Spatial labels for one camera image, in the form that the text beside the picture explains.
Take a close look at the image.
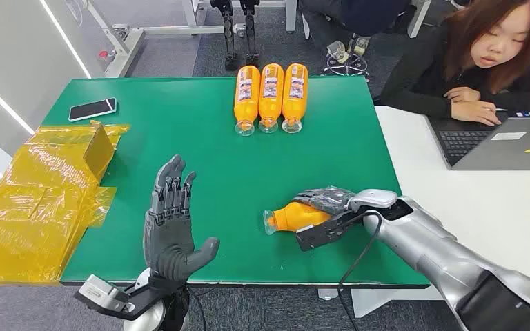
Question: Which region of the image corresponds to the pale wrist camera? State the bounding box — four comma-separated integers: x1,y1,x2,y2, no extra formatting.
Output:
73,274,133,319
294,213,369,252

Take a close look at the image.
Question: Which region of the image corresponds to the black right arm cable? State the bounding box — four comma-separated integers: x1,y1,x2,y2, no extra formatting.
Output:
337,210,384,331

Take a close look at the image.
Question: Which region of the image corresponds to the black robot leg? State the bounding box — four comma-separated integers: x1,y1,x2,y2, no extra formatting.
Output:
239,0,262,68
210,0,240,72

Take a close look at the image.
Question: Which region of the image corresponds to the black office chair base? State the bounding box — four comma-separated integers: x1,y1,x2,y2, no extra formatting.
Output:
322,36,371,78

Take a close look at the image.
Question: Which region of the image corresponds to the person's left hand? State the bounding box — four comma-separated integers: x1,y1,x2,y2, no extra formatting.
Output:
443,86,482,103

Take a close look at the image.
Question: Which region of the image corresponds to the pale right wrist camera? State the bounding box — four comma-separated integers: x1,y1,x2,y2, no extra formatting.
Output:
294,213,369,252

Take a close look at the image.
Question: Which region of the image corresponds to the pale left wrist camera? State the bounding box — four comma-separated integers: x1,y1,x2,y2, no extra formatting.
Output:
73,274,133,319

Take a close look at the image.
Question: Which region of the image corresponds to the black smartphone white case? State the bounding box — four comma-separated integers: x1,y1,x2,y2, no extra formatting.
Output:
68,97,118,123

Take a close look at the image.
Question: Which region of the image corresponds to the green table mat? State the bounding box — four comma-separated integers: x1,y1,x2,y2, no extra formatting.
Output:
41,75,431,290

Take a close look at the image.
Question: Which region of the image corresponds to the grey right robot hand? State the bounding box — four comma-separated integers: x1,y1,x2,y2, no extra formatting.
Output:
292,185,357,217

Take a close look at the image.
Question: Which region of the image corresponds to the person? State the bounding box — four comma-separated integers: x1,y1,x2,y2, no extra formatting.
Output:
379,0,530,126
297,0,413,39

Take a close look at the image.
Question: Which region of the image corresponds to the white table frame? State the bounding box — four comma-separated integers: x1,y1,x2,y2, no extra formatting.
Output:
84,0,299,79

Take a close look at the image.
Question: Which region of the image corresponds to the orange juice bottle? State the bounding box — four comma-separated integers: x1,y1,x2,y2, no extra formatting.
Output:
263,201,333,237
257,63,284,134
233,65,262,137
281,63,309,134

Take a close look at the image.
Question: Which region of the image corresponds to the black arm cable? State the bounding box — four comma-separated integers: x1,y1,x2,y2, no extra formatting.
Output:
337,210,384,331
187,286,209,331

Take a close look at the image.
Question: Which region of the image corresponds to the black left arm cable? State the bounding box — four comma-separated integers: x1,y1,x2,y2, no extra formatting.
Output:
187,286,209,331

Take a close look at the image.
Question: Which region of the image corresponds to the person's right hand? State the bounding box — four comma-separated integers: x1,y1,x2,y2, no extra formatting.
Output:
450,99,502,127

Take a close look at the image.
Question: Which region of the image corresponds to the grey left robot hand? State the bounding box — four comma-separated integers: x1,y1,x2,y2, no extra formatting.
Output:
142,154,221,282

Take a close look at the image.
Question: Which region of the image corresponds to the yellow plastic wrapped cardboard box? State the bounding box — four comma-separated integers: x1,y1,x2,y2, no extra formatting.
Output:
0,120,131,286

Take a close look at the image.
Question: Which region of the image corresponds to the grey laptop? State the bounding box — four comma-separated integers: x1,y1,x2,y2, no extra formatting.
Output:
427,112,530,172

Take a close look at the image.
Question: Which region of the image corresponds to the white desk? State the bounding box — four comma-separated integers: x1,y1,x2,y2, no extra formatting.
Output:
351,106,530,319

